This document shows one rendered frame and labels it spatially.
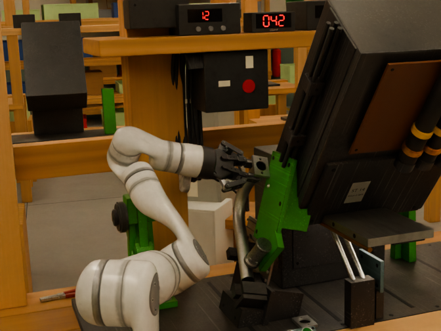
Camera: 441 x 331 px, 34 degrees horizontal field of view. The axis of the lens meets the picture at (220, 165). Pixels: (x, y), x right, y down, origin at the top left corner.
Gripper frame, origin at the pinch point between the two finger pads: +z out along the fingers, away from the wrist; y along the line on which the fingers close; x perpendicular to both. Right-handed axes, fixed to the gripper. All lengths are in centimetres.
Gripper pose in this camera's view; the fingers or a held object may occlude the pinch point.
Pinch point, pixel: (253, 171)
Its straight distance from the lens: 168.8
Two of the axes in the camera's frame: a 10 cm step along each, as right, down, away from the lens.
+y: -0.7, -8.3, 5.5
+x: -3.8, 5.3, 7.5
